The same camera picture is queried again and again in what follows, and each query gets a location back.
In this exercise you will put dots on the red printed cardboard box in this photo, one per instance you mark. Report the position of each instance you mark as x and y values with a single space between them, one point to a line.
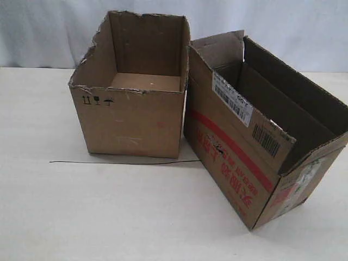
266 133

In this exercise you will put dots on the torn open cardboard box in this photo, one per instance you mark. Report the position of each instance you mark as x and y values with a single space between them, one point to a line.
129 88

